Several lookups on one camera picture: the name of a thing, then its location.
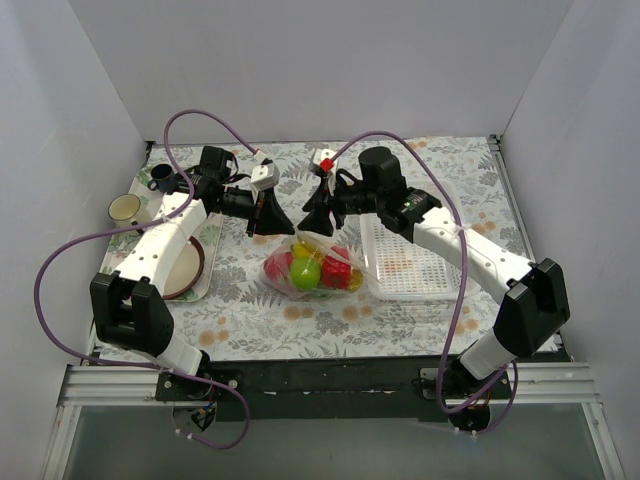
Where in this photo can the clear zip top bag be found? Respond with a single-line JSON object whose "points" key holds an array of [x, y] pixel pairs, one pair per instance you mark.
{"points": [[329, 248]]}

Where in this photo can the amber fake food piece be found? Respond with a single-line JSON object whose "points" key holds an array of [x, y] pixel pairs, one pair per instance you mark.
{"points": [[356, 280]]}

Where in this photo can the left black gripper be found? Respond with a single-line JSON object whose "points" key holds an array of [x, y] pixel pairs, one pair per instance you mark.
{"points": [[255, 211]]}

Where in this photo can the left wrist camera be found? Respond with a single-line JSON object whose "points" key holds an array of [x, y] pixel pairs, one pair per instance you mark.
{"points": [[264, 176]]}

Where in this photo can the aluminium frame rail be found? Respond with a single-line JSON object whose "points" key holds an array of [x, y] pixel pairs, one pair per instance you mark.
{"points": [[109, 386]]}

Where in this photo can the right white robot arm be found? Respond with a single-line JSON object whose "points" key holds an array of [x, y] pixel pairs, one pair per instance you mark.
{"points": [[532, 296]]}

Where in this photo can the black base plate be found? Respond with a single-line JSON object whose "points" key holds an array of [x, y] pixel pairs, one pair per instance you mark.
{"points": [[339, 388]]}

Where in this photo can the dark blue mug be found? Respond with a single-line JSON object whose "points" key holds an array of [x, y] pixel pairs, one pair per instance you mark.
{"points": [[163, 179]]}

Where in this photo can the red fake bell pepper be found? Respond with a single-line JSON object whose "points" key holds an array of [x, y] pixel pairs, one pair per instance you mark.
{"points": [[335, 273]]}

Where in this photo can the green fake apple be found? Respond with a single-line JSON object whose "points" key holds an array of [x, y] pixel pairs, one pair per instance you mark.
{"points": [[305, 274]]}

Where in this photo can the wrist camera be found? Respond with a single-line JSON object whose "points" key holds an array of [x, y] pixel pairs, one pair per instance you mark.
{"points": [[264, 176], [325, 166]]}

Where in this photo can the leaf pattern white tray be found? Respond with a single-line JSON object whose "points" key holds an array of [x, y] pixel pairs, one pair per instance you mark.
{"points": [[208, 234]]}

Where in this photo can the white plastic basket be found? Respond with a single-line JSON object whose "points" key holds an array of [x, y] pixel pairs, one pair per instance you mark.
{"points": [[405, 272]]}

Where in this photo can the yellow fake banana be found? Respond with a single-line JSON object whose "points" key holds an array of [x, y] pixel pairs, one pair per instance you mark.
{"points": [[306, 250]]}

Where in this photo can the red rimmed cream plate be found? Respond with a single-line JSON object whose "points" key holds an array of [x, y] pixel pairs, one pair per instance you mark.
{"points": [[186, 270]]}

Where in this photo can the cream mug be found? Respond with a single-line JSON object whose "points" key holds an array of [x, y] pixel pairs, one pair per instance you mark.
{"points": [[127, 210]]}

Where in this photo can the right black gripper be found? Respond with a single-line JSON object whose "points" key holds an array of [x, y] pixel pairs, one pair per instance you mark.
{"points": [[334, 206]]}

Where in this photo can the pink fake fruit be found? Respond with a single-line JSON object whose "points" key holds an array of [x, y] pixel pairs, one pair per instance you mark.
{"points": [[277, 266]]}

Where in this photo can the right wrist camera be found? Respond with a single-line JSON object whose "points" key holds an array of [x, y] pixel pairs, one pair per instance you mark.
{"points": [[325, 166]]}

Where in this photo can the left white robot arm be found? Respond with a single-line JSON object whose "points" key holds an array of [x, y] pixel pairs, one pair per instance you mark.
{"points": [[128, 305]]}

